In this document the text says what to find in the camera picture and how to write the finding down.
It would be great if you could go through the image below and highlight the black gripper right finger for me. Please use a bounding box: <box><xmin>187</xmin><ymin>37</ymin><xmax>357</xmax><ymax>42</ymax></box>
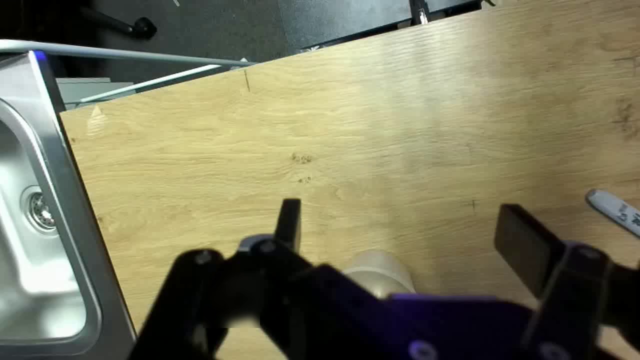
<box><xmin>493</xmin><ymin>204</ymin><xmax>563</xmax><ymax>299</ymax></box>

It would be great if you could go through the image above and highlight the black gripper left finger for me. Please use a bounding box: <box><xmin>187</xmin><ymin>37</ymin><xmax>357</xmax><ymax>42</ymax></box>
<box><xmin>274</xmin><ymin>198</ymin><xmax>301</xmax><ymax>250</ymax></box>

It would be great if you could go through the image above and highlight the white marker pen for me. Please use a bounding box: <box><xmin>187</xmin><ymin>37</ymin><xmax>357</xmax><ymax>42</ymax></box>
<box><xmin>586</xmin><ymin>191</ymin><xmax>640</xmax><ymax>239</ymax></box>

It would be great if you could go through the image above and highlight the clear plastic cup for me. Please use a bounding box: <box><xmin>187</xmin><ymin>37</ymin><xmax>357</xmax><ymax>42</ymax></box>
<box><xmin>344</xmin><ymin>250</ymin><xmax>415</xmax><ymax>299</ymax></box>

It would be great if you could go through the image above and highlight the stainless steel sink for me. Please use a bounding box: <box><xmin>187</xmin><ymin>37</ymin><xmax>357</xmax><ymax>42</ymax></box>
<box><xmin>0</xmin><ymin>50</ymin><xmax>135</xmax><ymax>360</ymax></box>

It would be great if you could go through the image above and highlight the metal railing bar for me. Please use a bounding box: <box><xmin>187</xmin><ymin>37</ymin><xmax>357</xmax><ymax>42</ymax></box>
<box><xmin>0</xmin><ymin>39</ymin><xmax>253</xmax><ymax>68</ymax></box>

